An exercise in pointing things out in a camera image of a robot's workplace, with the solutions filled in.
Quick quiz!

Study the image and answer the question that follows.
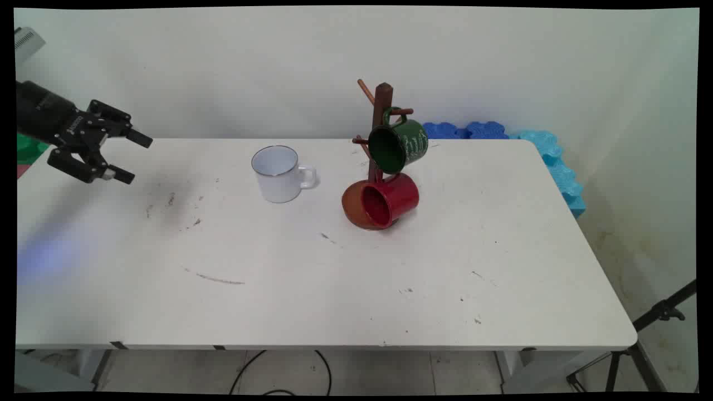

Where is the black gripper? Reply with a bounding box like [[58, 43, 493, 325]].
[[16, 81, 154, 185]]

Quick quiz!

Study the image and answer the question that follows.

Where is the black tripod stand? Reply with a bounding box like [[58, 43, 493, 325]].
[[567, 278, 698, 393]]

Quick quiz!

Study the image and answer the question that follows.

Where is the brown wooden mug tree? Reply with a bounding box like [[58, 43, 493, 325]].
[[341, 79, 416, 231]]

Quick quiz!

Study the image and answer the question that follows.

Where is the black floor cable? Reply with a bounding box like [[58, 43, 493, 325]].
[[228, 350, 333, 396]]

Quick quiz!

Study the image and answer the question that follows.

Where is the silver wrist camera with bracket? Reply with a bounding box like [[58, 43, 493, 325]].
[[16, 27, 46, 62]]

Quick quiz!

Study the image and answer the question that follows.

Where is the dark blue foam tile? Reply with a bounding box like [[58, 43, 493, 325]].
[[467, 121, 509, 140], [422, 121, 468, 140]]

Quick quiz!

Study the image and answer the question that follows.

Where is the green enamel mug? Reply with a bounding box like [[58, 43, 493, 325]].
[[368, 107, 429, 174]]

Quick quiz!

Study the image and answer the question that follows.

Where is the red ceramic mug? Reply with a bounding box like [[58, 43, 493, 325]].
[[361, 170, 419, 229]]

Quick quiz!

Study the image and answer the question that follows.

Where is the green foam tile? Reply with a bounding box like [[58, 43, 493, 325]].
[[17, 134, 51, 165]]

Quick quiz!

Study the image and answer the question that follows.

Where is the white enamel mug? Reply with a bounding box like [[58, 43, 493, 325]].
[[251, 145, 318, 204]]

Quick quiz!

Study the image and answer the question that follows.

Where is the light blue foam tile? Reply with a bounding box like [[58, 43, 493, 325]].
[[508, 130, 587, 218]]

